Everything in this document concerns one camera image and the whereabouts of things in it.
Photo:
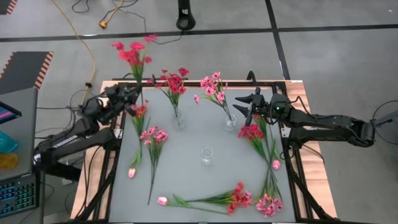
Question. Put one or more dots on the small black striped-edge mat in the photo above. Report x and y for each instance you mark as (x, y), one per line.
(4, 6)

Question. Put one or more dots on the yellow plastic object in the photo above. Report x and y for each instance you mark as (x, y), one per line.
(7, 161)

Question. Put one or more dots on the pink flower bunch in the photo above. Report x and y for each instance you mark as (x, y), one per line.
(211, 91)
(267, 207)
(160, 135)

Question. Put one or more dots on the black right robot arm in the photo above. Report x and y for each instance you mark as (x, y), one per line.
(326, 124)

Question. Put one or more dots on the grey stand leg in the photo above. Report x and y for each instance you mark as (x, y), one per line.
(388, 119)

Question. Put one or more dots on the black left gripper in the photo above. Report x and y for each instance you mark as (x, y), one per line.
(119, 96)

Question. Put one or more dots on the grey desk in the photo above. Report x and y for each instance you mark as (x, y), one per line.
(26, 140)

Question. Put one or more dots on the tablet with lit screen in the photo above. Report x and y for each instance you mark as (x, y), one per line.
(7, 113)

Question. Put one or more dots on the orange-red flower bunch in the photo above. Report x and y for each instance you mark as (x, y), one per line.
(239, 197)
(140, 110)
(250, 132)

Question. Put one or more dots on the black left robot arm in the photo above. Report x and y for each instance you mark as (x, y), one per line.
(77, 140)

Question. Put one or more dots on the pink tulip with green stem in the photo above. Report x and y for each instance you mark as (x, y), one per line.
(162, 201)
(276, 164)
(132, 173)

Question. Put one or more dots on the bulbous embossed glass vase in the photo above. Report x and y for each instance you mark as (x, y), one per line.
(181, 124)

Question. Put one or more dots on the black tower stand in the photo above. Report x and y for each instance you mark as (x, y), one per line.
(185, 18)

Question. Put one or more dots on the large black striped-edge mat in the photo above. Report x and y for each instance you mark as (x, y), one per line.
(21, 71)

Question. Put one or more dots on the light wooden side board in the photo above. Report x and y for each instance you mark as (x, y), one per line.
(79, 196)
(314, 174)

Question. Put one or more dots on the tall smooth glass vase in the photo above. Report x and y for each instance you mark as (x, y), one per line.
(206, 160)

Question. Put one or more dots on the red flower bunch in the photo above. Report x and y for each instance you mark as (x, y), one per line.
(134, 56)
(174, 84)

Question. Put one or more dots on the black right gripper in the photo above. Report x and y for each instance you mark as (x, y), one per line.
(264, 107)

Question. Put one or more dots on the black angled bar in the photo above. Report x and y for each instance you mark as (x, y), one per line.
(62, 174)

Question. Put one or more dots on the teal plastic object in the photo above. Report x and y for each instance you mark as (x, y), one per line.
(6, 143)

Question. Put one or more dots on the black table frame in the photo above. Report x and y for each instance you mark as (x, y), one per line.
(267, 84)

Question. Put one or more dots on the short diamond-cut glass vase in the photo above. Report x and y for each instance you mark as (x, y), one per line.
(231, 126)

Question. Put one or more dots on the backlit black keyboard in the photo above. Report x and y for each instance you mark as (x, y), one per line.
(17, 196)

